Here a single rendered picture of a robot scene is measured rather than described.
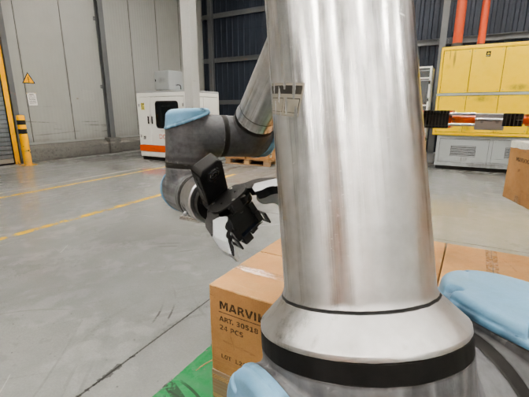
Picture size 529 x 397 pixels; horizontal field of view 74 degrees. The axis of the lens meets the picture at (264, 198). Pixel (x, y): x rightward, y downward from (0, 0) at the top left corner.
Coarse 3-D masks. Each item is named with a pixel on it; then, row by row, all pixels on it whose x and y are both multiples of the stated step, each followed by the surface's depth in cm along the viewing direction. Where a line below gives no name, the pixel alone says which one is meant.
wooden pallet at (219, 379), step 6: (216, 372) 150; (216, 378) 150; (222, 378) 149; (228, 378) 147; (216, 384) 151; (222, 384) 150; (216, 390) 152; (222, 390) 150; (216, 396) 153; (222, 396) 151
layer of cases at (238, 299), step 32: (256, 256) 168; (448, 256) 168; (480, 256) 168; (512, 256) 168; (224, 288) 138; (256, 288) 137; (224, 320) 141; (256, 320) 132; (224, 352) 145; (256, 352) 136
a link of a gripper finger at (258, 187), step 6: (270, 180) 56; (276, 180) 55; (258, 186) 56; (264, 186) 55; (270, 186) 55; (276, 186) 54; (258, 192) 55; (264, 192) 55; (270, 192) 55; (276, 192) 55; (258, 198) 58; (264, 198) 58; (270, 198) 57; (276, 198) 57; (276, 204) 58
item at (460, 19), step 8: (464, 0) 696; (488, 0) 702; (464, 8) 699; (488, 8) 706; (456, 16) 711; (464, 16) 704; (488, 16) 711; (456, 24) 712; (480, 24) 718; (456, 32) 714; (480, 32) 720; (456, 40) 716; (480, 40) 722
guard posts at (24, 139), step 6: (18, 120) 780; (24, 120) 790; (18, 126) 784; (24, 126) 790; (18, 132) 790; (24, 132) 791; (24, 138) 793; (24, 144) 795; (24, 150) 798; (30, 150) 810; (24, 156) 801; (30, 156) 808; (24, 162) 804; (30, 162) 809
